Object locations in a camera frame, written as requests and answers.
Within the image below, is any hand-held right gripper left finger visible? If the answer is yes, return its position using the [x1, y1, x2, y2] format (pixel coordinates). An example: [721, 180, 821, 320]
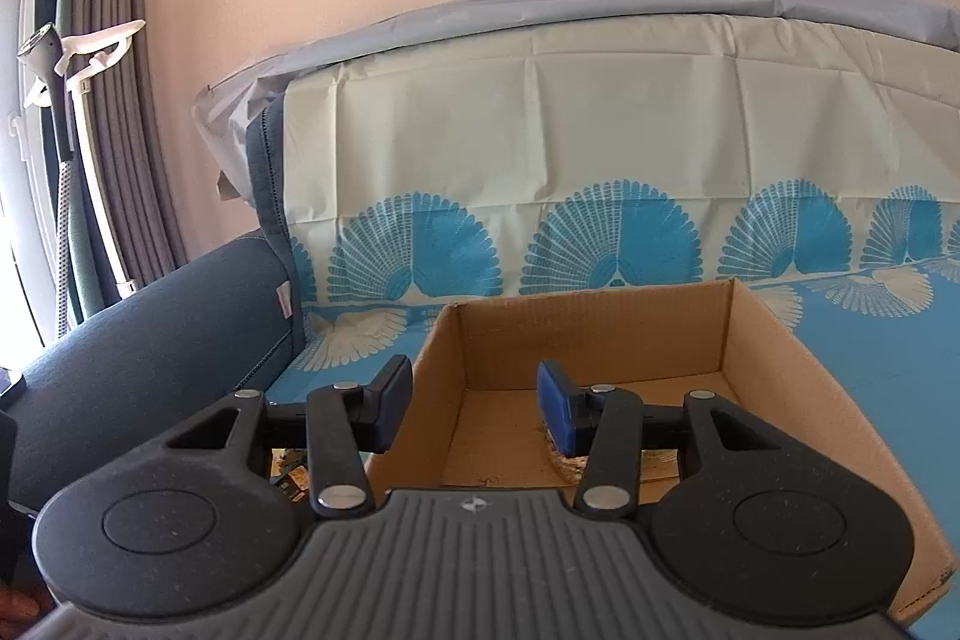
[155, 355, 415, 522]

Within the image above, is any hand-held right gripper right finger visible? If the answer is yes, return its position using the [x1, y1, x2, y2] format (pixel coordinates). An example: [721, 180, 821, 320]
[535, 361, 790, 522]

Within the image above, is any cardboard box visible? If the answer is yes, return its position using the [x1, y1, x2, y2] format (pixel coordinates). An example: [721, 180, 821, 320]
[365, 278, 957, 618]

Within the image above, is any colourful snack packet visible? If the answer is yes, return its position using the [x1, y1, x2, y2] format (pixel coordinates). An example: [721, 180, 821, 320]
[270, 449, 311, 503]

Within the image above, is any blue cream fan-print cloth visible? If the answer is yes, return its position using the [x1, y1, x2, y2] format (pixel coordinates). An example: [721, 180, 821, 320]
[266, 6, 960, 581]

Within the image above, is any pale grey sheet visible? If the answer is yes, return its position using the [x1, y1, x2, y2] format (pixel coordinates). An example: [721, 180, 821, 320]
[191, 0, 960, 206]

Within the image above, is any grey pleated curtain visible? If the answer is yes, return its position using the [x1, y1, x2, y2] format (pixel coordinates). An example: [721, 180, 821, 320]
[66, 0, 192, 300]

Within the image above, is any garment steamer with white hanger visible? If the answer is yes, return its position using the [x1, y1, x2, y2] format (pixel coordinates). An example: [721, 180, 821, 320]
[15, 20, 147, 341]

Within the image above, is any white window frame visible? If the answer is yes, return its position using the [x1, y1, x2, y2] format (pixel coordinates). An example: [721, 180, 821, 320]
[0, 0, 68, 348]

